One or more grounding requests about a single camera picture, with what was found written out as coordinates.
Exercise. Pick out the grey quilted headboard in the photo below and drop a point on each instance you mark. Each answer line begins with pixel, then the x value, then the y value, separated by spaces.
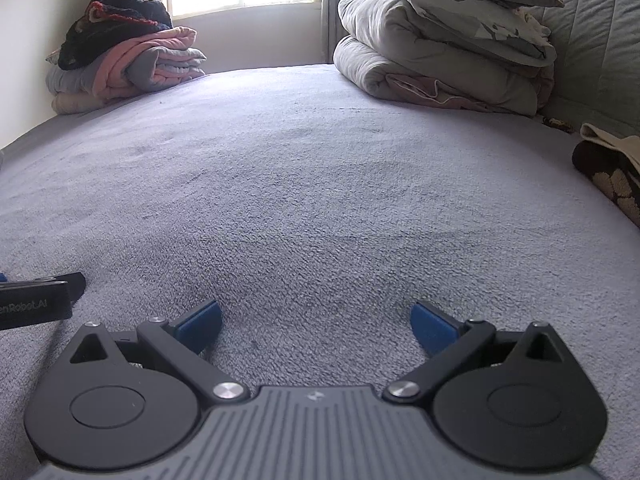
pixel 600 60

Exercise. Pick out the beige folded blanket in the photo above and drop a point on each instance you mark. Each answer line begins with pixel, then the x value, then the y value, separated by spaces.
pixel 75 102

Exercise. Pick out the beige black printed T-shirt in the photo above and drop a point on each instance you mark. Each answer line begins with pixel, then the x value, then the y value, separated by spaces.
pixel 617 147

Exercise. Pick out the brown floral cloth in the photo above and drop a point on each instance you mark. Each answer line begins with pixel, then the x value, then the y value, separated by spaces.
pixel 605 180

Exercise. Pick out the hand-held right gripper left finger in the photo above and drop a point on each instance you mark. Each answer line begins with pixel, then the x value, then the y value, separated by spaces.
pixel 200 325

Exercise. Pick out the grey patterned folded quilt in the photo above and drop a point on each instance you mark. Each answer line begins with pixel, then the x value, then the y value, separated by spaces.
pixel 450 5

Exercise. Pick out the grey pink folded quilt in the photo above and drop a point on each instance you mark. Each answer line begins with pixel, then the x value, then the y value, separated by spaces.
pixel 400 60

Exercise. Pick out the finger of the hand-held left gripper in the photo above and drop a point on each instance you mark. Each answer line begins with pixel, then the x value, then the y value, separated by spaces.
pixel 35 305
pixel 76 285

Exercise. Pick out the bed with grey sheet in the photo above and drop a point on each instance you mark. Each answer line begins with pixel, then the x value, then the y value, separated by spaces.
pixel 300 185

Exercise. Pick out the small brown object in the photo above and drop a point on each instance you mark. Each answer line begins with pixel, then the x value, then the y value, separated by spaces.
pixel 555 122

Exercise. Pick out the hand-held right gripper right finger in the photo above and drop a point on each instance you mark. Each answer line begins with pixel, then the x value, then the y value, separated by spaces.
pixel 432 327

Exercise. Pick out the pink grey folded blanket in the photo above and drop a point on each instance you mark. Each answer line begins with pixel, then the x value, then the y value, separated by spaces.
pixel 150 60

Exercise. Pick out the dark folded clothes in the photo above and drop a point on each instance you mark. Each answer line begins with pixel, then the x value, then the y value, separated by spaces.
pixel 110 25

